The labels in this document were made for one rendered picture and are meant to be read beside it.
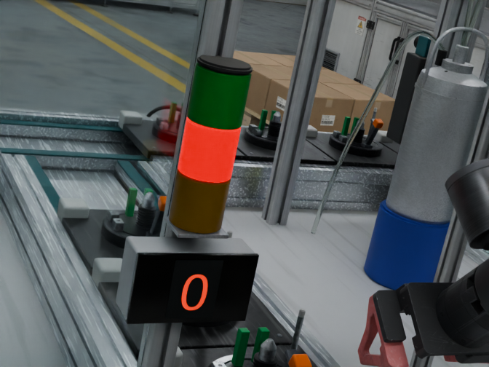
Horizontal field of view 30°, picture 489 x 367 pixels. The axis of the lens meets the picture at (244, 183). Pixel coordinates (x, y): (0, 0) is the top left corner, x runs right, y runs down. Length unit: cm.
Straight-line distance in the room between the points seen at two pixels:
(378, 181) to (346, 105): 357
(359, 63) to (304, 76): 545
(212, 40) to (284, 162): 120
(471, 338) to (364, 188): 148
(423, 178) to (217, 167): 102
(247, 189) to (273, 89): 382
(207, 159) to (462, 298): 25
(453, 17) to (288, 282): 73
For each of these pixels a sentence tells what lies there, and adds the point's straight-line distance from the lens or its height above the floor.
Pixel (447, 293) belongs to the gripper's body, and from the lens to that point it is 80.
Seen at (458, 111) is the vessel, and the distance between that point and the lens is 177.
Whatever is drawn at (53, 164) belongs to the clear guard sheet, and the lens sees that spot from 83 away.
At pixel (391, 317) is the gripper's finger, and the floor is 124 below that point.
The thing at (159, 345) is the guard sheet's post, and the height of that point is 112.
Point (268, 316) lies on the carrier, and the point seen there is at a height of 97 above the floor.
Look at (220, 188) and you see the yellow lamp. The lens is 82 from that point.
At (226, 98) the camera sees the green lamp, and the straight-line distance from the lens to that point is 80.
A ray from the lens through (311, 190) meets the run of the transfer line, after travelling 219.
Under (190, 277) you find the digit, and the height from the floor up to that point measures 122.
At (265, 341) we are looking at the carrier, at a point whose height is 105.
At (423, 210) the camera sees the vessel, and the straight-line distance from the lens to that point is 181.
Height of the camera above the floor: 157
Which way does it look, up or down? 18 degrees down
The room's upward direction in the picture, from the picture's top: 12 degrees clockwise
